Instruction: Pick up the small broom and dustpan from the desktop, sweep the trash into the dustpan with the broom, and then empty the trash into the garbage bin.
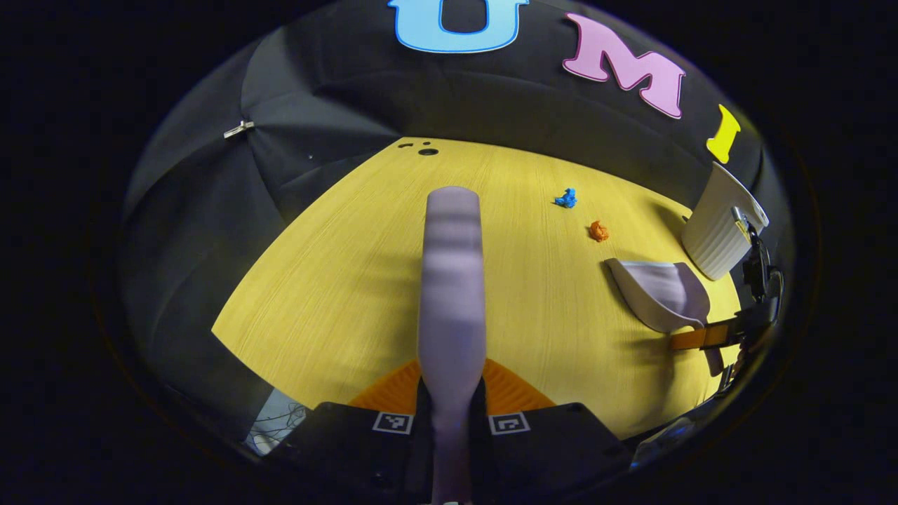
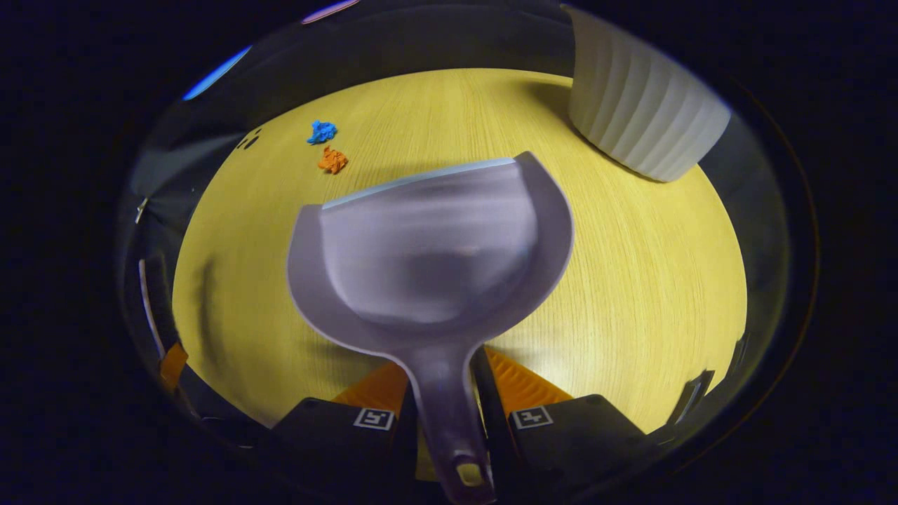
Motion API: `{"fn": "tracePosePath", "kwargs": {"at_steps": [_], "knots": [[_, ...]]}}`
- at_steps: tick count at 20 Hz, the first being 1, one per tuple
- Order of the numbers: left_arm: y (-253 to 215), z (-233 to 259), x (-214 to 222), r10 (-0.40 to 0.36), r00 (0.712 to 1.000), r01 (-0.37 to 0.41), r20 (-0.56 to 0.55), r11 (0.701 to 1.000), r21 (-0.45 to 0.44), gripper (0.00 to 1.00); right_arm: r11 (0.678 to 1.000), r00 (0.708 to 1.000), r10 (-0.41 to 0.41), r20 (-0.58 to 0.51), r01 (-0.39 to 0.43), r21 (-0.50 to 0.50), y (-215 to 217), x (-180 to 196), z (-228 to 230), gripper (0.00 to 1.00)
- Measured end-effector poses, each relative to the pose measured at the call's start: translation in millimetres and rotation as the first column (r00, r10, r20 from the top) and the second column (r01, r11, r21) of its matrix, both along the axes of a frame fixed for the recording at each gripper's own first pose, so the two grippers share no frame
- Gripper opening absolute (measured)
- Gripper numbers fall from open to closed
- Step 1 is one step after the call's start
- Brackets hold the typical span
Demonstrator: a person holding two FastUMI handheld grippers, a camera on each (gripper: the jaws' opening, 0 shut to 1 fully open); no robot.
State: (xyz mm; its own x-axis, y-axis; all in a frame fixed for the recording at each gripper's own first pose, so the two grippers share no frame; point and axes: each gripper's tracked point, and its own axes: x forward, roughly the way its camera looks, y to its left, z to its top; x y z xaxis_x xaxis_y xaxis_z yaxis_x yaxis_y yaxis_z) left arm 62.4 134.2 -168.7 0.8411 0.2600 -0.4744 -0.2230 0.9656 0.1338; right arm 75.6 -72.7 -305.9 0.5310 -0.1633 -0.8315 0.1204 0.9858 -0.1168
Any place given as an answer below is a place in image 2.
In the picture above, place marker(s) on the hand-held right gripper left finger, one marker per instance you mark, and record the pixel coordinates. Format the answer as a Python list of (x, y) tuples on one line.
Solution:
[(337, 438)]

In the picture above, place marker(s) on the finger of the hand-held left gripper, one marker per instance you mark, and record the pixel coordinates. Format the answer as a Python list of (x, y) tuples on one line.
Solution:
[(173, 365)]

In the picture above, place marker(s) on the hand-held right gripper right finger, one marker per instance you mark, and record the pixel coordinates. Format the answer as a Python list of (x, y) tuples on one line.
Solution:
[(575, 442)]

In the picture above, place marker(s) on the pink dustpan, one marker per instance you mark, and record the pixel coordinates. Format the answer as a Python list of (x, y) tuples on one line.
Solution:
[(428, 266)]

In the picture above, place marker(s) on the orange paper trash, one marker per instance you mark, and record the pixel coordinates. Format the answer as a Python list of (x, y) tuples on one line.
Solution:
[(332, 160)]

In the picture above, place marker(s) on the blue paper trash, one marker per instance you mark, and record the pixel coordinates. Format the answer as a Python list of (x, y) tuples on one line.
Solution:
[(322, 132)]

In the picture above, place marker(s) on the white ribbed garbage bin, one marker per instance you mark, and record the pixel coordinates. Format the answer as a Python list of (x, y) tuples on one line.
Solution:
[(645, 105)]

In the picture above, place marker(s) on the wooden desktop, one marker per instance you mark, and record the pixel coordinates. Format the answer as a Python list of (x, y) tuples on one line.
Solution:
[(631, 280)]

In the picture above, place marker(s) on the silver clip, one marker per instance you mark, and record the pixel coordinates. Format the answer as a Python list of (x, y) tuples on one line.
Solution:
[(142, 210)]

